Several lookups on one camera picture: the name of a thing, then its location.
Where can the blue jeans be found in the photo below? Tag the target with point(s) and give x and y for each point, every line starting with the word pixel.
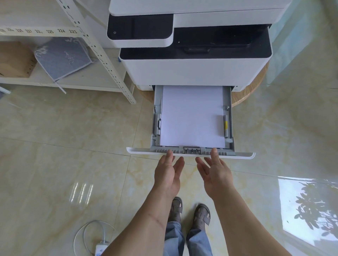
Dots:
pixel 174 238

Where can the person's left forearm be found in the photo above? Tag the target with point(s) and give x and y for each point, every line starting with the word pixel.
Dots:
pixel 147 224

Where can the white label strip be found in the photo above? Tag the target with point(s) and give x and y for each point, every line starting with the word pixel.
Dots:
pixel 39 31

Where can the brown left sandal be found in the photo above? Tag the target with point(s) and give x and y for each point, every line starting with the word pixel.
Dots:
pixel 175 209

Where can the white power strip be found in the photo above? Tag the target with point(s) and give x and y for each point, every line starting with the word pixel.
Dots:
pixel 101 249

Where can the stack of white paper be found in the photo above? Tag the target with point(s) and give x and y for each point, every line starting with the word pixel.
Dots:
pixel 192 116

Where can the white metal shelf rack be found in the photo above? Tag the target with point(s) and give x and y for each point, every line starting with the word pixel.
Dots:
pixel 105 56

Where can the person's right thumb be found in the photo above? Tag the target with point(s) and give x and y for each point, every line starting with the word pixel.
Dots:
pixel 201 166

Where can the person's right forearm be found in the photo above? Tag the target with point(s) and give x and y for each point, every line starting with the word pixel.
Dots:
pixel 243 224

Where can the white and black multifunction printer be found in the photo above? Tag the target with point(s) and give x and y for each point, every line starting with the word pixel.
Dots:
pixel 211 68

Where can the person's left hand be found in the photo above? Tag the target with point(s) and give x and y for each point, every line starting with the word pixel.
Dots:
pixel 165 176

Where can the round wooden table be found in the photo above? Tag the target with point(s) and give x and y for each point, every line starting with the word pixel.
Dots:
pixel 250 88

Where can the brown sandal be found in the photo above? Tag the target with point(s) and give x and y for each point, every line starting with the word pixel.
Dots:
pixel 175 209
pixel 201 217

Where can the white printer paper tray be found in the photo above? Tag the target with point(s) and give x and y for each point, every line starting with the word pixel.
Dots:
pixel 155 152

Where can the brown right sandal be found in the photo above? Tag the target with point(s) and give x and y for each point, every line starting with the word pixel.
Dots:
pixel 201 217

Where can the person's right hand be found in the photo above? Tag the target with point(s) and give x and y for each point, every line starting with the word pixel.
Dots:
pixel 217 182

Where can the grey patterned seat cushion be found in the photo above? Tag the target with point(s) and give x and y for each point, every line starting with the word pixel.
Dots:
pixel 62 58

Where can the person's left thumb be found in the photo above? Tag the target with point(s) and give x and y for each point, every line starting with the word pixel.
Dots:
pixel 179 164

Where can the brown cardboard box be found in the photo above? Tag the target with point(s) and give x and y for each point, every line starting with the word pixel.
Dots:
pixel 14 59

